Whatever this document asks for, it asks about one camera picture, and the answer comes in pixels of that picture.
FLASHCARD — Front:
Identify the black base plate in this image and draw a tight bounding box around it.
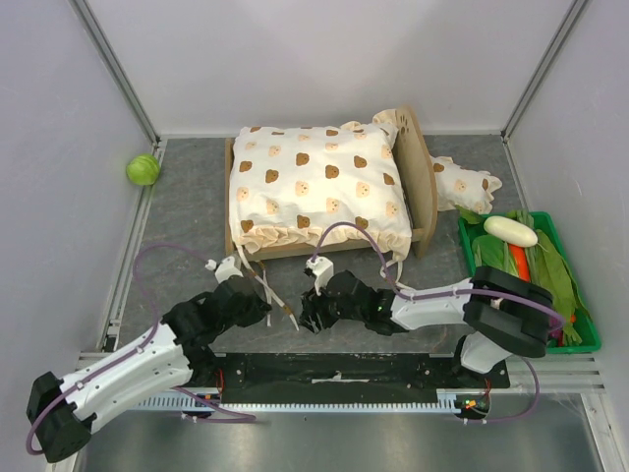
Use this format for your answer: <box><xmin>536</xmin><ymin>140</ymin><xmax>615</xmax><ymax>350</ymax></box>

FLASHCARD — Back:
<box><xmin>191</xmin><ymin>353</ymin><xmax>510</xmax><ymax>403</ymax></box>

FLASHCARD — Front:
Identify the orange carrot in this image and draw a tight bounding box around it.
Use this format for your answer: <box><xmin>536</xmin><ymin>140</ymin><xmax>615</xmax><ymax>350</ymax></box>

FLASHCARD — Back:
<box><xmin>508</xmin><ymin>244</ymin><xmax>531</xmax><ymax>282</ymax></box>

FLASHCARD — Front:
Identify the white cable duct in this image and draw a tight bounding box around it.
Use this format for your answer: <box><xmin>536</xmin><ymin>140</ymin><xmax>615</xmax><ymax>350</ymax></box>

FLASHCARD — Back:
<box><xmin>131</xmin><ymin>390</ymin><xmax>490</xmax><ymax>416</ymax></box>

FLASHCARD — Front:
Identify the green plastic basket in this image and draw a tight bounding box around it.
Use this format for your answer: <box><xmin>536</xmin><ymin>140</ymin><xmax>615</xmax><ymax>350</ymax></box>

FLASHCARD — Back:
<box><xmin>457</xmin><ymin>209</ymin><xmax>603</xmax><ymax>355</ymax></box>

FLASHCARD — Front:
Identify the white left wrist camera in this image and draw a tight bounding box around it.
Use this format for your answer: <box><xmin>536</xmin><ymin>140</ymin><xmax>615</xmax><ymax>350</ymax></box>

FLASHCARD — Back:
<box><xmin>204</xmin><ymin>256</ymin><xmax>244</xmax><ymax>284</ymax></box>

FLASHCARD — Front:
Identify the bear print small pillow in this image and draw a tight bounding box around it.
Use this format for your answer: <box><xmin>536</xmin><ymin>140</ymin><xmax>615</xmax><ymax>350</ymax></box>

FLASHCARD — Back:
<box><xmin>431</xmin><ymin>156</ymin><xmax>502</xmax><ymax>214</ymax></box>

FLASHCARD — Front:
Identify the bear print cream quilt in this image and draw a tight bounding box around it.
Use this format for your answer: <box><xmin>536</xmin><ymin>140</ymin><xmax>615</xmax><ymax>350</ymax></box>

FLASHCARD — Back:
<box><xmin>228</xmin><ymin>109</ymin><xmax>412</xmax><ymax>274</ymax></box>

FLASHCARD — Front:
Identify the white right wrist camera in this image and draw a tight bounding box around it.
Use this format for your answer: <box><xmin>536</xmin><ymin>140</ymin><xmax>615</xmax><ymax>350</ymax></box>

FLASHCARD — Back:
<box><xmin>305</xmin><ymin>256</ymin><xmax>334</xmax><ymax>296</ymax></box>

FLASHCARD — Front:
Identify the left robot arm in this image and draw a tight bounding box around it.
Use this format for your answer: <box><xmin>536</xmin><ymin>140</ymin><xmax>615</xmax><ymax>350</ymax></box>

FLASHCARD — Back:
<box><xmin>26</xmin><ymin>275</ymin><xmax>271</xmax><ymax>463</ymax></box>

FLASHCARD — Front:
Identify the wooden pet bed frame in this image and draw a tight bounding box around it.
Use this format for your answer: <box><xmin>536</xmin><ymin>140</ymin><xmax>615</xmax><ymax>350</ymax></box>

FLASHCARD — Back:
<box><xmin>225</xmin><ymin>106</ymin><xmax>437</xmax><ymax>261</ymax></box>

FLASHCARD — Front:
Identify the green cabbage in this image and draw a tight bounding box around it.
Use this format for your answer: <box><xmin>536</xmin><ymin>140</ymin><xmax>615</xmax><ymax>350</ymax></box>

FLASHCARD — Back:
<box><xmin>126</xmin><ymin>153</ymin><xmax>161</xmax><ymax>186</ymax></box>

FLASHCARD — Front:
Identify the white radish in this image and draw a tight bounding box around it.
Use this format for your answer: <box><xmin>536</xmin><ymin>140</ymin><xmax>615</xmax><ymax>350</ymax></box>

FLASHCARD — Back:
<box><xmin>484</xmin><ymin>215</ymin><xmax>538</xmax><ymax>248</ymax></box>

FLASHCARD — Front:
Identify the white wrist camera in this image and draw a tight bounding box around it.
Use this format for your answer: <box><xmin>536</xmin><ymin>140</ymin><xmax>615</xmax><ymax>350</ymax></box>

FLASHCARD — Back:
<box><xmin>305</xmin><ymin>256</ymin><xmax>334</xmax><ymax>296</ymax></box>
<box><xmin>204</xmin><ymin>256</ymin><xmax>244</xmax><ymax>284</ymax></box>

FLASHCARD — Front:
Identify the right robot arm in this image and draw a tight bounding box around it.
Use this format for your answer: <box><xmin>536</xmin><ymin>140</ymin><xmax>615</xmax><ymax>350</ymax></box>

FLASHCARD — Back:
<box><xmin>299</xmin><ymin>258</ymin><xmax>563</xmax><ymax>387</ymax></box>

